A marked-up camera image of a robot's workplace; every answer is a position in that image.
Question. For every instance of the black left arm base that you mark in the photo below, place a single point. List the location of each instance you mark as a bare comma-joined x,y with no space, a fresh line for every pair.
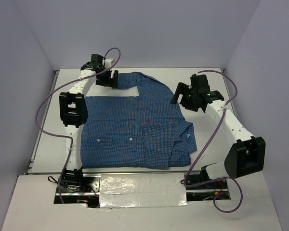
87,194

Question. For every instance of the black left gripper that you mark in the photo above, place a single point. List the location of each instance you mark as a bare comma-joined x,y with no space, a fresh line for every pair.
109,82

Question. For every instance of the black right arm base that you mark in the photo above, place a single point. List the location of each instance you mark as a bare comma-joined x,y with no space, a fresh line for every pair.
207,192

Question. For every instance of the blue plaid long sleeve shirt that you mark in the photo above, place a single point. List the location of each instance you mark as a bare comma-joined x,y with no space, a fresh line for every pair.
146,130

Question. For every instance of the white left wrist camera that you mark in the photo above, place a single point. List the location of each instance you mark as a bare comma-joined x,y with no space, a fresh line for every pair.
107,63

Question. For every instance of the silver tape covered panel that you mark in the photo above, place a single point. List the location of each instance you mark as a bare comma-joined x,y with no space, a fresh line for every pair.
142,190

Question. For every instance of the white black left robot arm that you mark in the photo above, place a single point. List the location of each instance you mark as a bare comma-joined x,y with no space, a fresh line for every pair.
74,113

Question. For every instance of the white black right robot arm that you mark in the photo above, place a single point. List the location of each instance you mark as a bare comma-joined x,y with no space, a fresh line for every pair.
213,102

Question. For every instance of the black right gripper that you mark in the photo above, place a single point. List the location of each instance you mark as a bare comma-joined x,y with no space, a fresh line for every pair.
183,89

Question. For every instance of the aluminium table edge rail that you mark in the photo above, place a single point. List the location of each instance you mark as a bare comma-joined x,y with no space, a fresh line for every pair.
239,138

